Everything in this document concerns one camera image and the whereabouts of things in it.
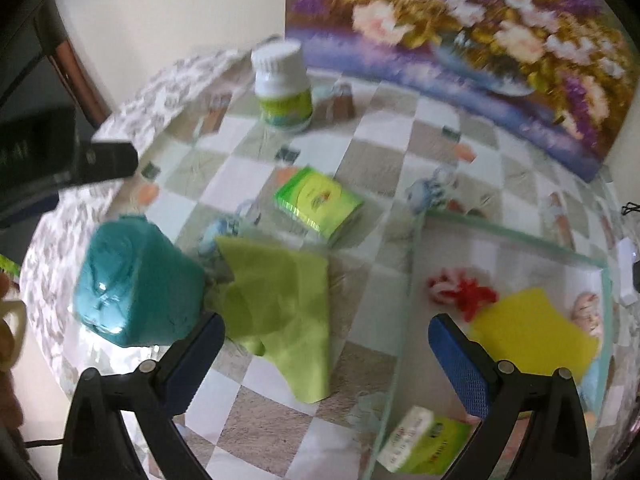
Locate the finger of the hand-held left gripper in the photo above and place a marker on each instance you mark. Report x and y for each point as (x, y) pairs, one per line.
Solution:
(110, 161)

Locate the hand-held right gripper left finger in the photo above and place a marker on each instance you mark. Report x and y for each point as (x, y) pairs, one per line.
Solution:
(196, 360)

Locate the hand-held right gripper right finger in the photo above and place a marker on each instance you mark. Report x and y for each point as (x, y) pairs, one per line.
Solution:
(460, 366)

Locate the yellow sponge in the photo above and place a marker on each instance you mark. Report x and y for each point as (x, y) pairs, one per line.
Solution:
(530, 332)

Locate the green cloth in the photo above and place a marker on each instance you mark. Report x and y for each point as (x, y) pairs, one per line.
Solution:
(280, 300)

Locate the glass tray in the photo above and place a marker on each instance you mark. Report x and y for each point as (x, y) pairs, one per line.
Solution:
(510, 265)

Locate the grey floral tablecloth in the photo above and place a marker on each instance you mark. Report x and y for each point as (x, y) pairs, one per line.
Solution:
(150, 105)

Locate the green and white tissue pack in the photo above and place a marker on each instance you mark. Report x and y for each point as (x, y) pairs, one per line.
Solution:
(425, 442)

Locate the teal plastic bag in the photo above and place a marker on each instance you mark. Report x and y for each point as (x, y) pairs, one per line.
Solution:
(135, 285)

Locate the brown wooden chair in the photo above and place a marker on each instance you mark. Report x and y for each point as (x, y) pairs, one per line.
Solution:
(75, 70)

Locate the small doll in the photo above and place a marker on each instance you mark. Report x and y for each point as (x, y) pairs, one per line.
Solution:
(586, 312)

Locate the white bottle with green label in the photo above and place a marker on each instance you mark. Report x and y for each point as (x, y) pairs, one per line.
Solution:
(282, 90)

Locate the white charger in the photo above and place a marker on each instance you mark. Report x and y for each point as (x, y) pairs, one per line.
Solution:
(627, 272)

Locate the green box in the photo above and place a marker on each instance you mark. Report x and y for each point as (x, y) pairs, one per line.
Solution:
(320, 202)

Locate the checkered printed table cover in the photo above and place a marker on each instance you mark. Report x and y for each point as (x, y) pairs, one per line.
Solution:
(380, 160)

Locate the floral painting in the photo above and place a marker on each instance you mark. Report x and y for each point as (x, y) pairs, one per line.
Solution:
(475, 35)

